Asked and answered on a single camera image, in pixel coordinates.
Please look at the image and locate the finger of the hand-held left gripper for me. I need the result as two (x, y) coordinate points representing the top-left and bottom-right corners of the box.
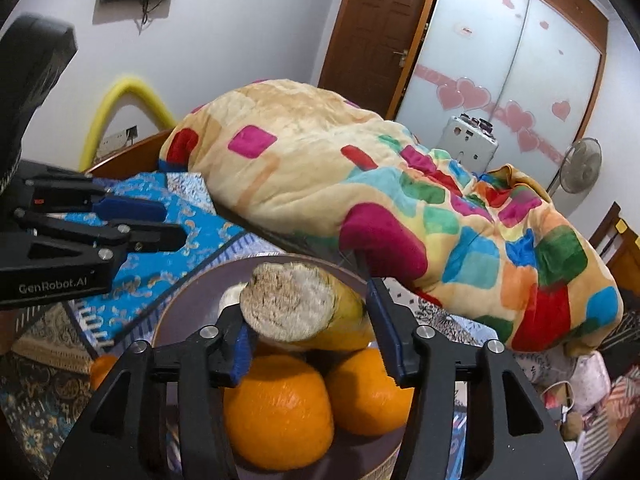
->
(15, 210), (190, 262)
(17, 161), (169, 224)

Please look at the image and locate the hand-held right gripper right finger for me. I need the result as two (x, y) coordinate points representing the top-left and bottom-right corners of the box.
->
(366, 277), (583, 480)

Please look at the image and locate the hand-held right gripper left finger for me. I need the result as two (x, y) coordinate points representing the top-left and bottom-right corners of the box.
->
(47, 305), (258, 480)

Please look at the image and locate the purple round plate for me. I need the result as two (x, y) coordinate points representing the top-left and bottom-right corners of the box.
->
(150, 255), (407, 480)

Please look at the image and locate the yellow sugarcane piece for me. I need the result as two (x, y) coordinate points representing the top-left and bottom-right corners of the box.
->
(239, 261), (377, 353)

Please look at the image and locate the large orange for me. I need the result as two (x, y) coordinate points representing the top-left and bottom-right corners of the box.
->
(222, 354), (335, 472)
(325, 347), (417, 437)

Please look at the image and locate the blue gold patterned cloth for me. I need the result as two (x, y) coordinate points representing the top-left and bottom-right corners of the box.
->
(62, 172), (253, 357)

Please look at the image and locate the yellow foam tube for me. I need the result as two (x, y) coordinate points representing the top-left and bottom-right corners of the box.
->
(80, 76), (177, 174)

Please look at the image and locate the small kumquat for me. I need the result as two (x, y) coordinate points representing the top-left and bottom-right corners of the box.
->
(90, 355), (119, 392)

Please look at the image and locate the colourful patchwork blanket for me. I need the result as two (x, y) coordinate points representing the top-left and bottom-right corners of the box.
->
(157, 79), (624, 354)

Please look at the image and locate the white box appliance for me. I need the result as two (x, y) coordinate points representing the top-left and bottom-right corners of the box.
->
(440, 115), (501, 177)

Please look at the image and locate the pink dotted bag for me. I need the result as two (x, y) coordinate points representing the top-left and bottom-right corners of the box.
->
(569, 350), (614, 412)

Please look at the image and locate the striped shopping bag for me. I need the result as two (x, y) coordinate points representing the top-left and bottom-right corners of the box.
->
(607, 374), (638, 413)

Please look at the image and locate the wooden bed headboard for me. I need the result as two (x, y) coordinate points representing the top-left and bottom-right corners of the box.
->
(589, 202), (640, 288)

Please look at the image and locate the standing fan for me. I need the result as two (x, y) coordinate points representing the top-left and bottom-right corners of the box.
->
(547, 137), (604, 202)

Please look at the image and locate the brown wooden door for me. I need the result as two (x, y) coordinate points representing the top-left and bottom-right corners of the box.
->
(318, 0), (446, 117)

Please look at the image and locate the wooden wardrobe with glass doors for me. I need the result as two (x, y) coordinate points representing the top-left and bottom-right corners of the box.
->
(384, 0), (610, 197)

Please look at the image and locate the wooden bed frame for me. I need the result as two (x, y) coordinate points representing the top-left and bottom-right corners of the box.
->
(87, 130), (174, 179)

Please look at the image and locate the wall power socket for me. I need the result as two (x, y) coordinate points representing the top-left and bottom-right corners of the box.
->
(97, 125), (139, 159)

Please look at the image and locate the black monitor cable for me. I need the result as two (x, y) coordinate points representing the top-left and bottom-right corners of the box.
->
(134, 0), (167, 37)

